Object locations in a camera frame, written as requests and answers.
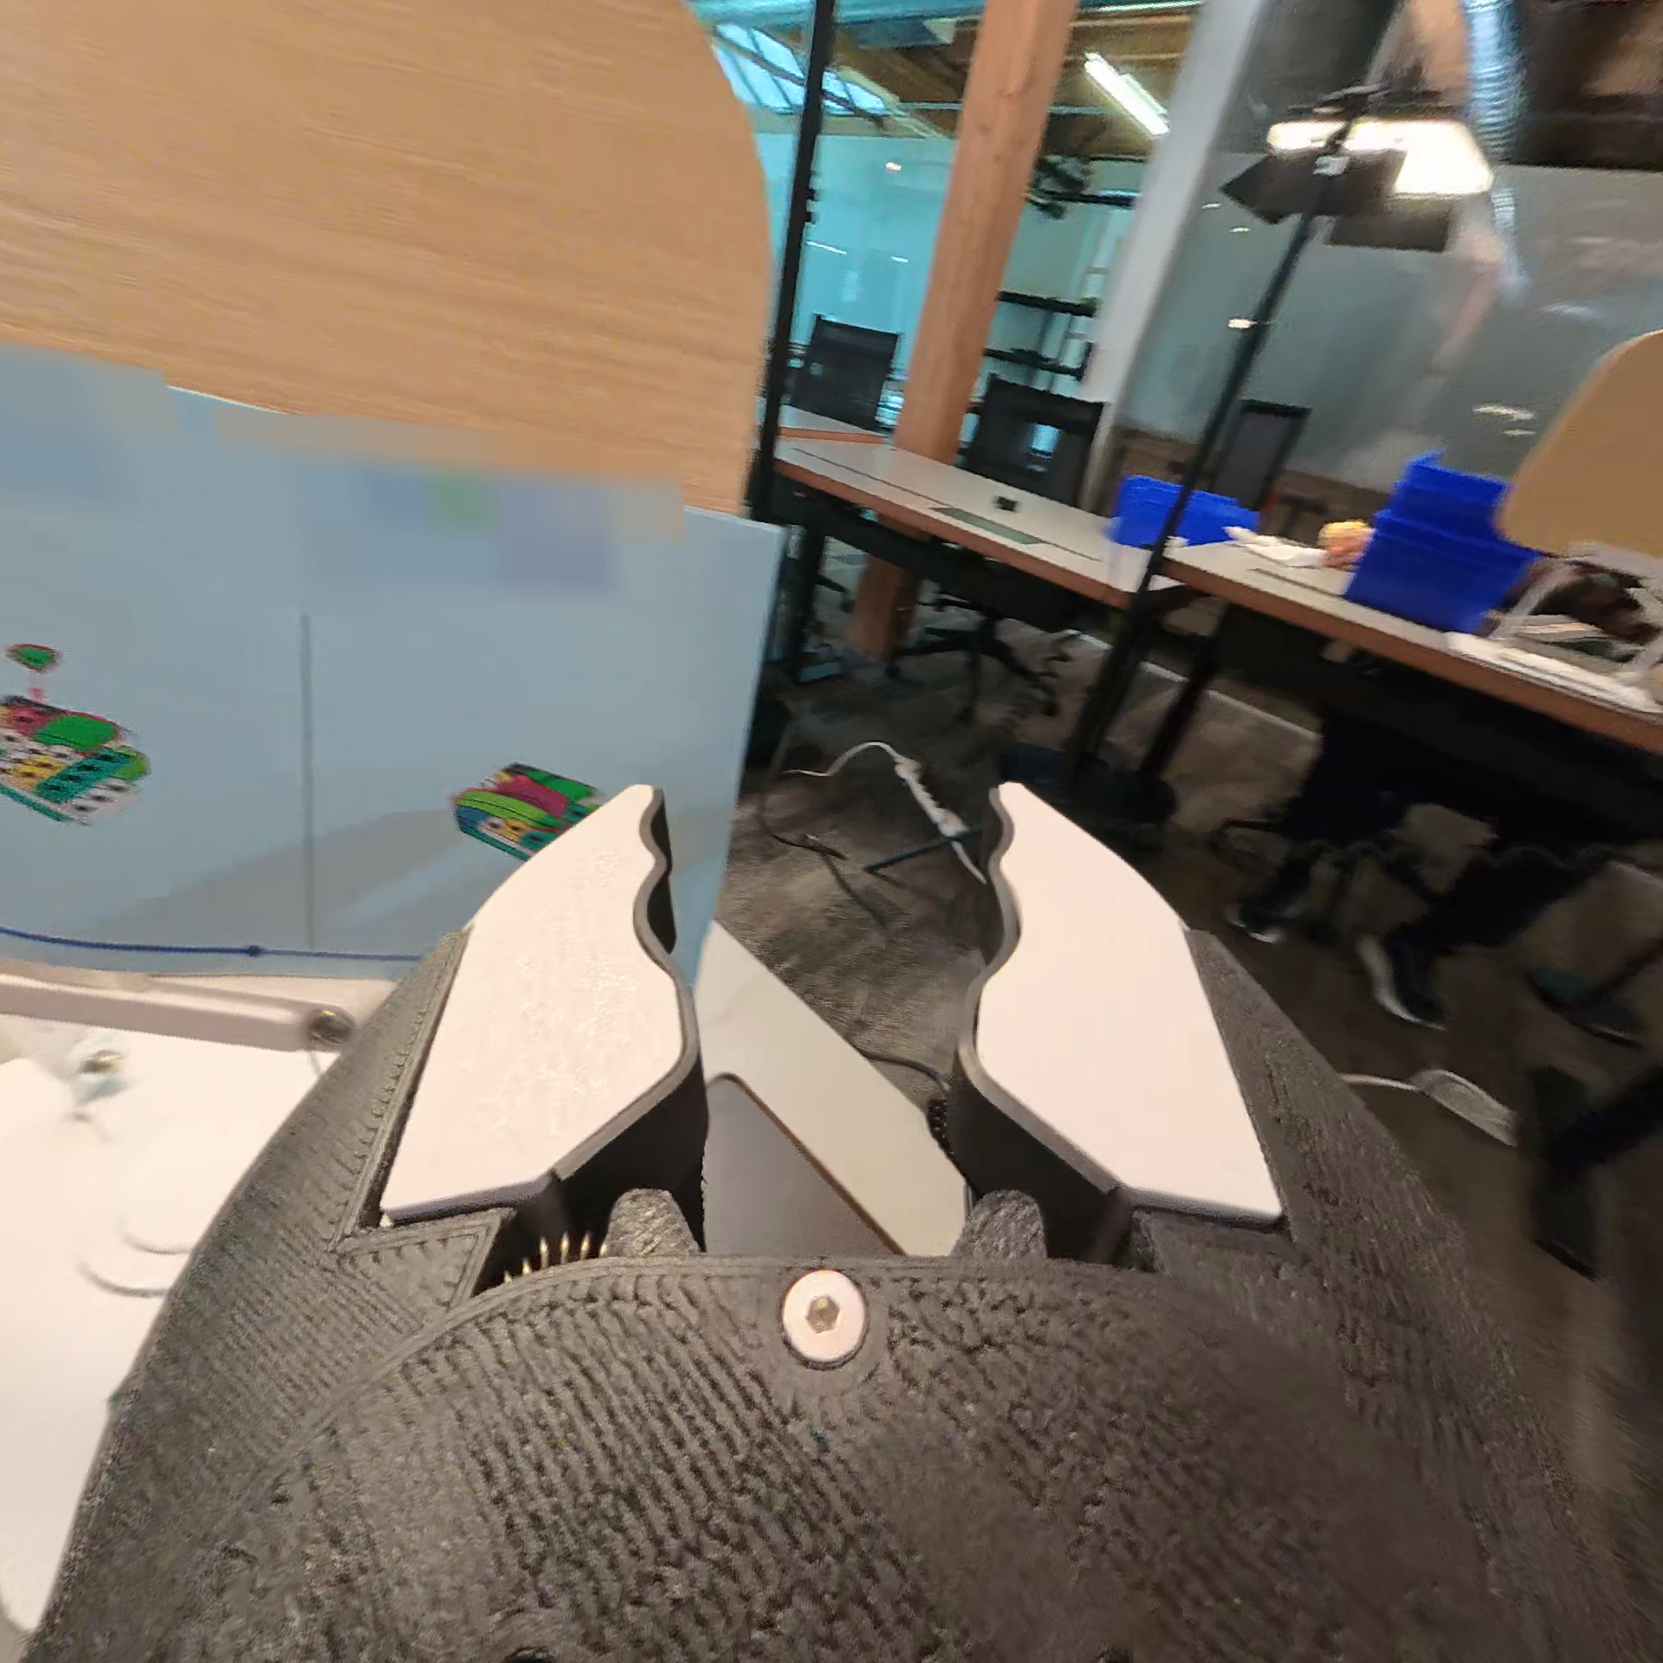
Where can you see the black tripod pole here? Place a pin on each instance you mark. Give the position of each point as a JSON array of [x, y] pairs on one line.
[[792, 274]]

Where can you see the wooden desk divider panel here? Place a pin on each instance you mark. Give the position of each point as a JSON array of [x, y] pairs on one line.
[[376, 221]]

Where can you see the blue plastic bin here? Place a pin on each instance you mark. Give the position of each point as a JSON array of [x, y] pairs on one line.
[[1176, 514]]

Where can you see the black office chair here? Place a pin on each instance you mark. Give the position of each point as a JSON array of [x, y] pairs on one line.
[[1034, 443], [844, 368]]

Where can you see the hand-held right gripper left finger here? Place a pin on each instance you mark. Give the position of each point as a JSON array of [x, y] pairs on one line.
[[539, 1027]]

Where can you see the white desk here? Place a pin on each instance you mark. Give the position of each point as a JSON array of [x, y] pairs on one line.
[[103, 1169]]

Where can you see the black light stand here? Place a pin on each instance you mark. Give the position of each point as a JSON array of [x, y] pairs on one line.
[[1208, 482]]

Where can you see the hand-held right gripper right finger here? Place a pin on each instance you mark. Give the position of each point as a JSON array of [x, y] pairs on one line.
[[1105, 1041]]

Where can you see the stack of blue plastic bins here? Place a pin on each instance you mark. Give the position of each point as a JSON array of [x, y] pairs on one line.
[[1449, 546]]

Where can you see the rounded wooden divider panel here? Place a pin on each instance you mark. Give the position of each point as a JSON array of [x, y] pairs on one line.
[[1592, 455]]

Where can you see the long wooden-edged office table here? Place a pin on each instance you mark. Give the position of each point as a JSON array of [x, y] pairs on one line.
[[1299, 599]]

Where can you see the studio light panel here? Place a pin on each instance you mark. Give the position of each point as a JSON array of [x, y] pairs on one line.
[[1370, 170]]

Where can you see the light blue backdrop board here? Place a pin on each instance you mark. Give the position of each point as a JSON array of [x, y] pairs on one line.
[[351, 702]]

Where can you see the wooden pillar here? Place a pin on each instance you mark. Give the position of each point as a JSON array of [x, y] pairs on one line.
[[968, 300]]

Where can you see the white power strip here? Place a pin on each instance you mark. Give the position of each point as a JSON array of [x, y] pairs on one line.
[[929, 793]]

